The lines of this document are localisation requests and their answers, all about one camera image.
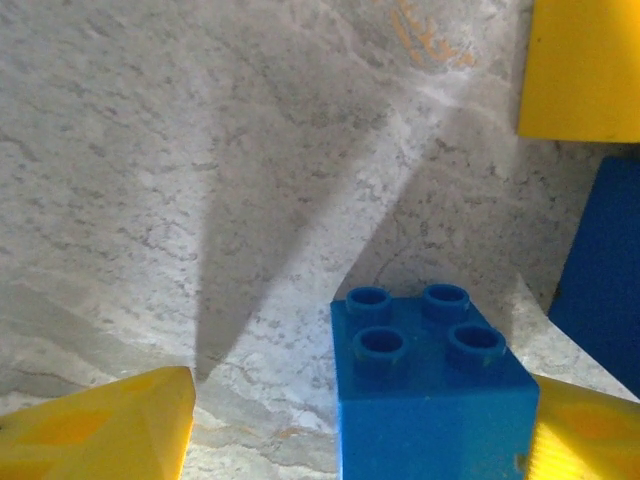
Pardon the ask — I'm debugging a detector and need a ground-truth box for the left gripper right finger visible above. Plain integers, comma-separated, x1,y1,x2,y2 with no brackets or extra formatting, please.
516,375,640,480

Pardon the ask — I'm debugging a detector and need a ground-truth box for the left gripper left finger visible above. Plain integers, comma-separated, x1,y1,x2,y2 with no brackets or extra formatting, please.
0,365,196,480

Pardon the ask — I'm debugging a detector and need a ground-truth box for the blue lego brick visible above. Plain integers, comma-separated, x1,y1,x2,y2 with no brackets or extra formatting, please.
547,155,640,399
329,283,542,480

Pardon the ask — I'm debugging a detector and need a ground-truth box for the yellow lego brick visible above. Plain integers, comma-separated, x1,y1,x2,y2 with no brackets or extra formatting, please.
516,0,640,144

